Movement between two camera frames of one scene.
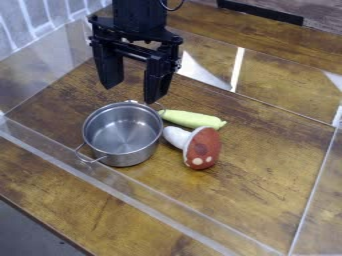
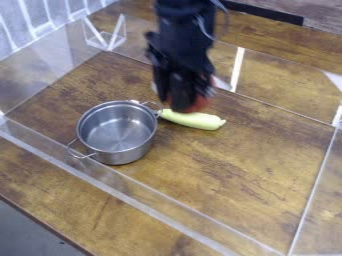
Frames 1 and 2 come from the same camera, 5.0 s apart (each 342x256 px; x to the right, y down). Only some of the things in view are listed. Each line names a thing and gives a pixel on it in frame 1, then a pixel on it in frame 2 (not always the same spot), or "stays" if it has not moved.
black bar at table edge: [267, 14] stays
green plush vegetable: [192, 119] stays
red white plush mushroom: [200, 144] to [204, 102]
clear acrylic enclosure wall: [264, 71] stays
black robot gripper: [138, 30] to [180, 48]
